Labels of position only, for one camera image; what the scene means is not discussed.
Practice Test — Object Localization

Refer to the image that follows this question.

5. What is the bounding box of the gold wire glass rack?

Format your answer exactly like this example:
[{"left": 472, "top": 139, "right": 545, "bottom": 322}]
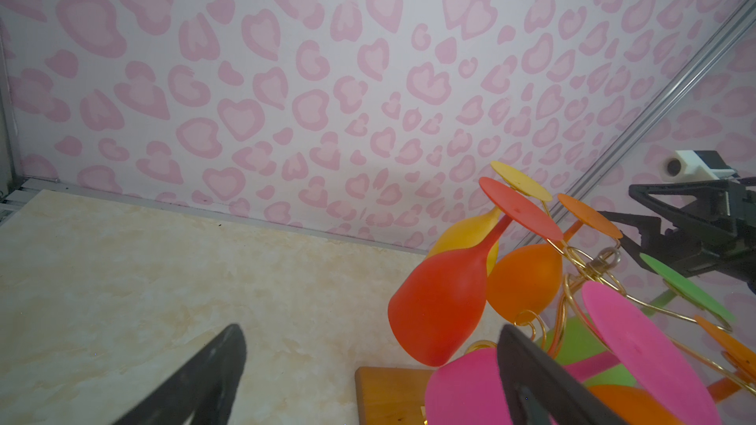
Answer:
[{"left": 514, "top": 245, "right": 736, "bottom": 380}]

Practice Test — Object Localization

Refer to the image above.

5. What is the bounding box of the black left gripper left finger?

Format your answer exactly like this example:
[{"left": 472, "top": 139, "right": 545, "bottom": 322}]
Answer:
[{"left": 116, "top": 324, "right": 247, "bottom": 424}]

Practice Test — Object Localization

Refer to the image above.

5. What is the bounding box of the wooden rack base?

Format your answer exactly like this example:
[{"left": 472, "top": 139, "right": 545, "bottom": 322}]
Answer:
[{"left": 354, "top": 366, "right": 433, "bottom": 425}]

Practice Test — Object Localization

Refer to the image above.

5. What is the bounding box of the pink wine glass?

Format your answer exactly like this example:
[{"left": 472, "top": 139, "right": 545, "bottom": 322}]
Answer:
[{"left": 425, "top": 281, "right": 721, "bottom": 424}]

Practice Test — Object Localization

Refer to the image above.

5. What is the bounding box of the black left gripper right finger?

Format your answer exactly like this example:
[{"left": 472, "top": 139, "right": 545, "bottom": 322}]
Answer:
[{"left": 497, "top": 324, "right": 624, "bottom": 424}]

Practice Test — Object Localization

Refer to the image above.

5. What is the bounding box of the red wine glass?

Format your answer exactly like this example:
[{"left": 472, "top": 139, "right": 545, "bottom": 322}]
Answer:
[{"left": 388, "top": 177, "right": 563, "bottom": 367}]

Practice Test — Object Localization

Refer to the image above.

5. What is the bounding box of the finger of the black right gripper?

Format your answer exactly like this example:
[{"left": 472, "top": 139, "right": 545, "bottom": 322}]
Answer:
[
  {"left": 628, "top": 181, "right": 732, "bottom": 233},
  {"left": 600, "top": 211, "right": 697, "bottom": 275}
]

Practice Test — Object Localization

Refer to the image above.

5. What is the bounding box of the aluminium frame post back right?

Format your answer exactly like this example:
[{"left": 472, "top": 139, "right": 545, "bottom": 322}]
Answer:
[{"left": 513, "top": 0, "right": 756, "bottom": 249}]

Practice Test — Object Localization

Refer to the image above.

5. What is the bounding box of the yellow wine glass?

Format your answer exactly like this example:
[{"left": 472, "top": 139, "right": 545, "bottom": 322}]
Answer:
[{"left": 426, "top": 161, "right": 553, "bottom": 258}]

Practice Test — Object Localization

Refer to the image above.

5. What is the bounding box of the aluminium frame post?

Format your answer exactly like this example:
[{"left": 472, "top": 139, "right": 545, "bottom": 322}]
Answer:
[
  {"left": 513, "top": 0, "right": 756, "bottom": 249},
  {"left": 1, "top": 45, "right": 25, "bottom": 200}
]

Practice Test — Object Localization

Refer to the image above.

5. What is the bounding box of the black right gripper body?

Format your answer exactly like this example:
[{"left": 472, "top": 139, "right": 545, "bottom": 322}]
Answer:
[{"left": 682, "top": 177, "right": 755, "bottom": 289}]

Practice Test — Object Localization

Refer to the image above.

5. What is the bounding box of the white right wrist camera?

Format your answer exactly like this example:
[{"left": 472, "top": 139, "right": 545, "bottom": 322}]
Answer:
[{"left": 660, "top": 150, "right": 737, "bottom": 183}]

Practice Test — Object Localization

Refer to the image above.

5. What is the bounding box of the green wine glass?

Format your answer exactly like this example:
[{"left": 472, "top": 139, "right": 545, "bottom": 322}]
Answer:
[{"left": 555, "top": 253, "right": 736, "bottom": 387}]

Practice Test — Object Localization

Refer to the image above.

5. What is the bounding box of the aluminium frame post back left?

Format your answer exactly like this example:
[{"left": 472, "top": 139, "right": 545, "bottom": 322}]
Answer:
[{"left": 1, "top": 45, "right": 25, "bottom": 200}]

